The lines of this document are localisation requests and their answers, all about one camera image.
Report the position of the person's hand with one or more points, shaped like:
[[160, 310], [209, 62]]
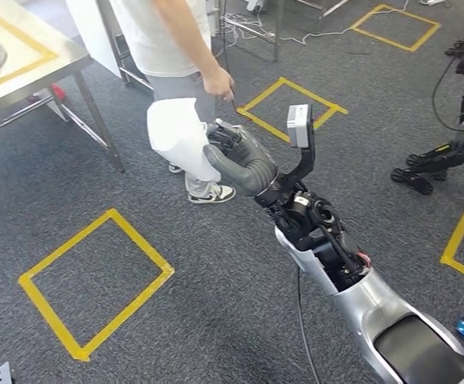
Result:
[[218, 85]]

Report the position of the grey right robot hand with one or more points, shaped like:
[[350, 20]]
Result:
[[248, 164]]

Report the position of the white plastic shell part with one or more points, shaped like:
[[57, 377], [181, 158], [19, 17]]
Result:
[[176, 135]]

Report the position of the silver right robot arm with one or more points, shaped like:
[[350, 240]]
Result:
[[375, 312]]

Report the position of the person's forearm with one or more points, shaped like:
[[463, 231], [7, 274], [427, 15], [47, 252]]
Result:
[[184, 37]]

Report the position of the steel workbench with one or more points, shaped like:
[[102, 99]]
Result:
[[68, 53]]

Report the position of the person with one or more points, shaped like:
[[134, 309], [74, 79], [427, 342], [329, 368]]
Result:
[[156, 32]]

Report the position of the white board panel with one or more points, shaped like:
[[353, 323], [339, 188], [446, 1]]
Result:
[[91, 32]]

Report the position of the small red object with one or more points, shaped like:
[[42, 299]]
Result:
[[57, 91]]

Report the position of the yellow floor tape square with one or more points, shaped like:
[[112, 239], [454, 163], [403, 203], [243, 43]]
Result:
[[127, 316]]

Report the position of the yellow tape square on steel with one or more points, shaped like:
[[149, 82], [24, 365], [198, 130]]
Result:
[[52, 55]]

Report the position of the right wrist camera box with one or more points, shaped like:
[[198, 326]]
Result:
[[298, 127]]

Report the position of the metal frame table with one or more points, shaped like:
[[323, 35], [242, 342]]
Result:
[[279, 32]]

